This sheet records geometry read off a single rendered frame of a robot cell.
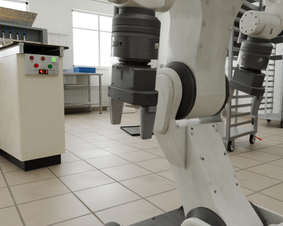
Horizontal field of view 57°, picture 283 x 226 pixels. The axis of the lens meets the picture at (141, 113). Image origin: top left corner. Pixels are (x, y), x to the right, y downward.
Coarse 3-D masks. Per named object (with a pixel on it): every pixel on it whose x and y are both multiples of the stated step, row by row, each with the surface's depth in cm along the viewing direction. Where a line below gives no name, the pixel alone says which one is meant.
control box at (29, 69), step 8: (24, 56) 180; (40, 56) 185; (48, 56) 189; (56, 56) 193; (24, 64) 181; (32, 64) 182; (40, 64) 186; (48, 64) 189; (56, 64) 194; (32, 72) 182; (48, 72) 190; (56, 72) 194
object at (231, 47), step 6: (228, 60) 233; (228, 66) 234; (228, 72) 234; (228, 78) 234; (228, 108) 237; (228, 114) 237; (228, 120) 237; (228, 126) 238; (228, 132) 238; (228, 138) 239
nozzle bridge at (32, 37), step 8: (0, 24) 231; (8, 24) 235; (16, 24) 239; (0, 32) 239; (8, 32) 243; (16, 32) 248; (24, 32) 253; (32, 32) 258; (40, 32) 260; (0, 40) 235; (8, 40) 239; (16, 40) 244; (24, 40) 249; (32, 40) 259; (40, 40) 261
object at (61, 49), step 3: (57, 48) 197; (60, 48) 194; (63, 48) 196; (45, 51) 212; (48, 51) 209; (51, 51) 205; (54, 51) 201; (57, 51) 197; (60, 51) 195; (39, 54) 222; (45, 54) 213; (48, 54) 209; (51, 54) 205; (54, 54) 201; (57, 54) 198; (60, 54) 195
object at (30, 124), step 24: (0, 72) 205; (24, 72) 181; (0, 96) 210; (24, 96) 183; (48, 96) 194; (0, 120) 215; (24, 120) 184; (48, 120) 196; (0, 144) 220; (24, 144) 185; (48, 144) 197; (24, 168) 190
